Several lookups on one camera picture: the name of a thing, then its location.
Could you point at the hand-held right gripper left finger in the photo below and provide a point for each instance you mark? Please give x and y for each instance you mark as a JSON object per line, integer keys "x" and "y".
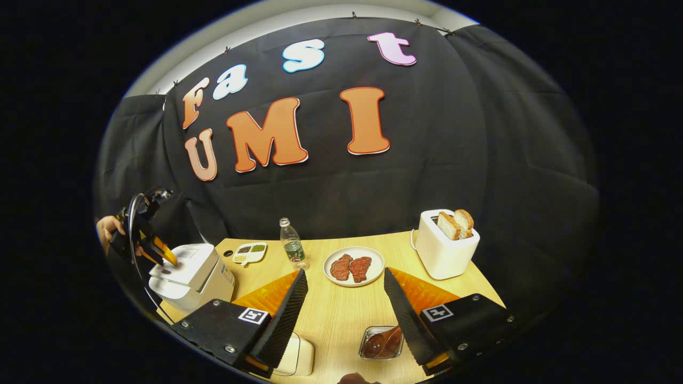
{"x": 285, "y": 320}

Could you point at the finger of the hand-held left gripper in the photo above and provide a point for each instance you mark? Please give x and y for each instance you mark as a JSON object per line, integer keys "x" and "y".
{"x": 149, "y": 257}
{"x": 166, "y": 253}

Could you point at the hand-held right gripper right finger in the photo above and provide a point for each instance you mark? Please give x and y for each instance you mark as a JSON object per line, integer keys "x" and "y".
{"x": 408, "y": 320}

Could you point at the white rice cooker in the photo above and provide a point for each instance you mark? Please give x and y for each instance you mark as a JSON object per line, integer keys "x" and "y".
{"x": 192, "y": 272}

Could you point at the brown wooden spoon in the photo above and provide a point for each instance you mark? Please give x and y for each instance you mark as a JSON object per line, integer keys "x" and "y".
{"x": 381, "y": 344}

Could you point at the white round plate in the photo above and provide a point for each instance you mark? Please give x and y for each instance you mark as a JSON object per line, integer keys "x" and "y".
{"x": 376, "y": 264}

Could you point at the red meat slice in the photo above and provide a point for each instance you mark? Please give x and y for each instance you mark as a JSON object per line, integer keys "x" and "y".
{"x": 340, "y": 268}
{"x": 360, "y": 268}

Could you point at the white toaster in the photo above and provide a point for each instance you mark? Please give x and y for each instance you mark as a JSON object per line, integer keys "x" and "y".
{"x": 443, "y": 258}

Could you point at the clear plastic water bottle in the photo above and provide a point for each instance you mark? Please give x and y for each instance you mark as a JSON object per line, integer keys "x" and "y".
{"x": 293, "y": 248}

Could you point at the white divided condiment dish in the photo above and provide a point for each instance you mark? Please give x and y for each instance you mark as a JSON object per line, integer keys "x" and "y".
{"x": 251, "y": 252}

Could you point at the toasted bread slice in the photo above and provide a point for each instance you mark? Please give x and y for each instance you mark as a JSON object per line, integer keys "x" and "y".
{"x": 448, "y": 225}
{"x": 465, "y": 221}

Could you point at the black backdrop cloth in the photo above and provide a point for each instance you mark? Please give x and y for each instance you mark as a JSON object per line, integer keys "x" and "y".
{"x": 453, "y": 160}

